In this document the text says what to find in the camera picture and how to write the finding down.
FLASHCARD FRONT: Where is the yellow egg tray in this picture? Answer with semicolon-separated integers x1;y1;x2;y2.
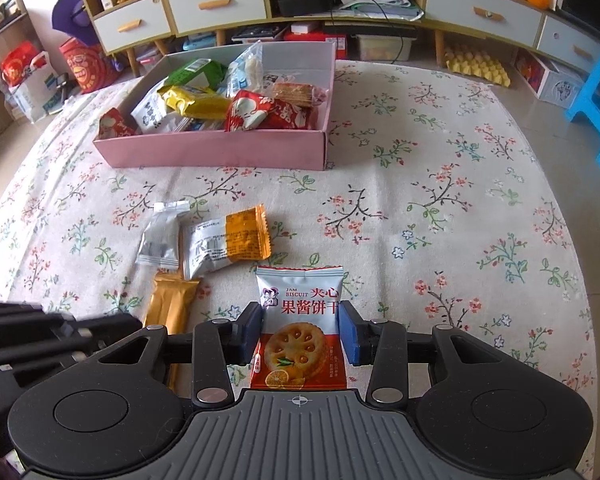
444;44;510;88

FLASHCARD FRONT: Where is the green snack packet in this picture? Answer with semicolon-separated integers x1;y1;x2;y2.
162;58;227;90

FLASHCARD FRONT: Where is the silver white snack packet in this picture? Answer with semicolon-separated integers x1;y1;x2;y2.
135;200;189;270

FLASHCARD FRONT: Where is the pink cardboard box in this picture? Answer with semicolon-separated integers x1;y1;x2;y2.
94;41;336;171

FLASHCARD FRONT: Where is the jam biscuit packet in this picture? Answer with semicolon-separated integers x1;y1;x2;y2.
250;266;347;391

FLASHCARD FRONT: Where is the yellow snack packet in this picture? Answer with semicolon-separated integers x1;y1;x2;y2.
158;86;230;120

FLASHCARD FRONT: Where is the red white candy packet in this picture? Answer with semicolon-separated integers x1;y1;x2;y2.
225;90;311;131

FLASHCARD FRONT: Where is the wooden tv cabinet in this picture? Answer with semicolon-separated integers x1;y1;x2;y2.
82;0;600;73

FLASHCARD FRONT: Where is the white paper shopping bag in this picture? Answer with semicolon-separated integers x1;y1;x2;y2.
3;51;62;124

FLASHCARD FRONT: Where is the red gift bag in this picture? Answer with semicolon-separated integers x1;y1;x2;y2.
59;38;119;93

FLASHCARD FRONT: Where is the white blue cake packet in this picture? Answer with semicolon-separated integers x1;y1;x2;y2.
131;81;192;134

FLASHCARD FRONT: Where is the red cardboard box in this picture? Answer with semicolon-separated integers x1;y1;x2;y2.
284;30;348;60

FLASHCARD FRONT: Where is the red white snack packet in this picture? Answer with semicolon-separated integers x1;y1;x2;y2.
97;108;136;140

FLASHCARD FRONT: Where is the brown cracker packet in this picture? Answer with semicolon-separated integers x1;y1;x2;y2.
272;81;329;107

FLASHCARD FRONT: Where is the orange white snack packet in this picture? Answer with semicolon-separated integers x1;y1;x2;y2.
182;204;272;281

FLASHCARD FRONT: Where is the gold wrapped snack bar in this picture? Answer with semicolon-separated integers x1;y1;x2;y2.
142;271;202;391

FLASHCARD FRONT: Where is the clear white bread packet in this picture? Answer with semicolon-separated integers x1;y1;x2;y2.
225;41;263;99

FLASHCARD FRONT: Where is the floral white tablecloth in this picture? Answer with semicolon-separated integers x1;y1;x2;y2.
0;58;595;479

